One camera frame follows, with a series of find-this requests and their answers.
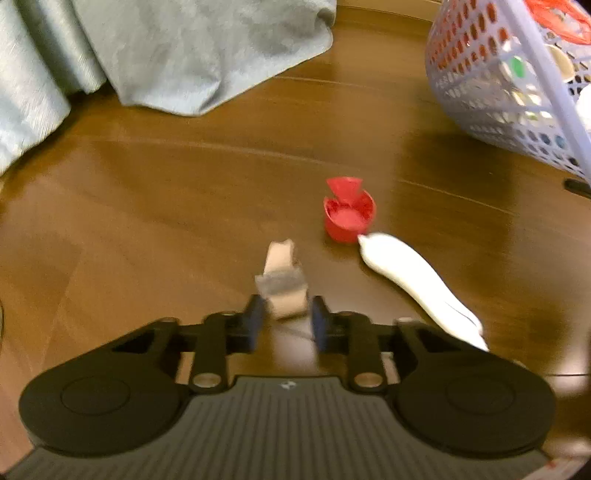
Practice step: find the purple plastic mesh basket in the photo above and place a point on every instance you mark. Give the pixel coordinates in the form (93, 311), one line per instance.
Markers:
(516, 74)

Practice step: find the beige paper scrap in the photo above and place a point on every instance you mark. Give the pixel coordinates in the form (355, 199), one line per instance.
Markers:
(282, 284)

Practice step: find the light blue curtain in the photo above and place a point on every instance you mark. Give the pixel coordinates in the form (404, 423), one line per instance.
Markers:
(45, 58)

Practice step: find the blue-grey bed skirt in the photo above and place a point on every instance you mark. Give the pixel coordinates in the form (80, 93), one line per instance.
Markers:
(188, 57)

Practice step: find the red plastic cap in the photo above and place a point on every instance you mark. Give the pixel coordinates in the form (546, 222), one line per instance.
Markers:
(350, 211)

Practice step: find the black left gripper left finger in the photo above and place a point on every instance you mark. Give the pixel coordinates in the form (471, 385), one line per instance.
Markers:
(163, 342)

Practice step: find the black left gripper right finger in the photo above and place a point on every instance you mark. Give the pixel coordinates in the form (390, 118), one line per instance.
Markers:
(362, 342)

